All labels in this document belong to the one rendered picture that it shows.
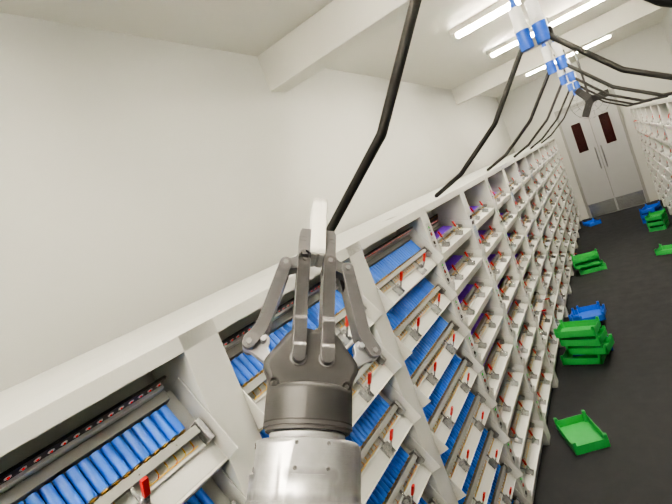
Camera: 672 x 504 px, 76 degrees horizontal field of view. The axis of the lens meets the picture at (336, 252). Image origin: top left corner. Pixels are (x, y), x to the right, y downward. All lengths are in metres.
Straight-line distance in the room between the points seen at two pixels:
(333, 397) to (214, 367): 0.63
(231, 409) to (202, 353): 0.14
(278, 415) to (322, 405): 0.04
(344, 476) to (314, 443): 0.03
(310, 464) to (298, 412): 0.04
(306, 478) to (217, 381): 0.66
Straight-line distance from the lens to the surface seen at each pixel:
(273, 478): 0.35
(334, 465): 0.35
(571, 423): 3.42
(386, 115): 1.07
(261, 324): 0.40
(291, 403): 0.36
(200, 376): 0.96
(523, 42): 2.41
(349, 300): 0.42
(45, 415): 0.83
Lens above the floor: 1.83
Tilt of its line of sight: 4 degrees down
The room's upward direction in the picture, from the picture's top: 21 degrees counter-clockwise
